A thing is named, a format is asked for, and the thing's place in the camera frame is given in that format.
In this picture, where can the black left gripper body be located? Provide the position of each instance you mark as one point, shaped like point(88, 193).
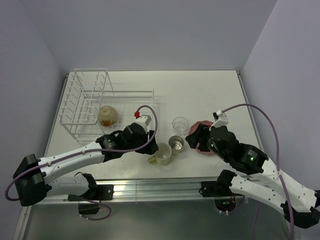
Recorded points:
point(141, 141)

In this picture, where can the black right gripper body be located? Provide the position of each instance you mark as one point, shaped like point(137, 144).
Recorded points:
point(218, 152)

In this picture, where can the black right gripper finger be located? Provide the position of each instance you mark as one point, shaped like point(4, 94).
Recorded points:
point(202, 129)
point(195, 140)

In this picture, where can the yellow-green mug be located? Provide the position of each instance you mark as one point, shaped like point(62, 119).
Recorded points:
point(162, 156)

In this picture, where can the beige bowl with flower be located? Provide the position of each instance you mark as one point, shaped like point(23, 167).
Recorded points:
point(107, 116)

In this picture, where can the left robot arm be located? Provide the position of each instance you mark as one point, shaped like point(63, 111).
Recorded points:
point(37, 178)

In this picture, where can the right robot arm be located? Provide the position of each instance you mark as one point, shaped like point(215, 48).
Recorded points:
point(256, 176)

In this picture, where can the pink dotted plate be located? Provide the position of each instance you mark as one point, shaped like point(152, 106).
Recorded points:
point(193, 129)

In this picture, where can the small steel cup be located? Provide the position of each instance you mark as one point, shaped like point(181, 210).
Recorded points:
point(176, 144)

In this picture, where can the clear drinking glass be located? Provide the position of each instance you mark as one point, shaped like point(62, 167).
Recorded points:
point(180, 126)

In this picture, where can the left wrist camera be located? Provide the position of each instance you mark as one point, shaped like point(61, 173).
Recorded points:
point(143, 120)

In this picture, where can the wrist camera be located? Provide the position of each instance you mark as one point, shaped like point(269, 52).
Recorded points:
point(143, 120)
point(220, 120)

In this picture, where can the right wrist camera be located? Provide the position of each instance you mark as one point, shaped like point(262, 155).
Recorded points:
point(220, 120)

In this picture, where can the aluminium rail frame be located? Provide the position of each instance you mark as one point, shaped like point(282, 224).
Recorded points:
point(152, 202)

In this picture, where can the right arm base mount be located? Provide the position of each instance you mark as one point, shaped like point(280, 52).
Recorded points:
point(227, 201)

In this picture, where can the white wire dish rack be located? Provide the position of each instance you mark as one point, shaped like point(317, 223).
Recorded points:
point(86, 91)

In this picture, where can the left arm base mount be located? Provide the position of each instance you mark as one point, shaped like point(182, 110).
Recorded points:
point(92, 202)

